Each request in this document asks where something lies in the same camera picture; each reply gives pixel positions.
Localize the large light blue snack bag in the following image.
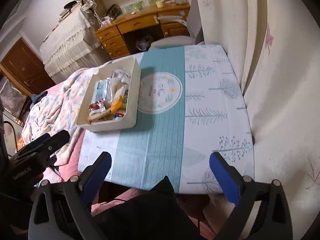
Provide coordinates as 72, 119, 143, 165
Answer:
91, 77, 113, 103

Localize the floral pastel blanket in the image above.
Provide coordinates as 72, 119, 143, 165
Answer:
21, 67, 98, 166

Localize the red white snack packet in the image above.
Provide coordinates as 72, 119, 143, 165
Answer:
89, 99, 106, 116

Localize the wooden door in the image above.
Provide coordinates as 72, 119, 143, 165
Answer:
1, 38, 55, 94

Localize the white plastic storage bin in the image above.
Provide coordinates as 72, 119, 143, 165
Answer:
76, 56, 141, 132

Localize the orange yellow snack packet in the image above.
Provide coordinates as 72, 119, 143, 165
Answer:
110, 95, 123, 113

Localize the white grey snack pouch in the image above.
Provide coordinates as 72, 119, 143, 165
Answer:
111, 69, 131, 90

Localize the white lace bed cover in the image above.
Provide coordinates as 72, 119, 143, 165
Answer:
40, 9, 110, 84

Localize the teal patterned tablecloth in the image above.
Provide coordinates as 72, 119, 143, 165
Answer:
78, 44, 254, 194

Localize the trash bin with bag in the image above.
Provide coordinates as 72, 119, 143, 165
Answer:
136, 35, 153, 51

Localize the white floral curtain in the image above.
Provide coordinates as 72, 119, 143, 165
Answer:
198, 0, 319, 239

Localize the grey office chair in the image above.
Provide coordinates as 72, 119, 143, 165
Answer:
150, 0, 204, 50

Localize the wooden desk with drawers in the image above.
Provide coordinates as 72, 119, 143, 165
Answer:
95, 3, 190, 60

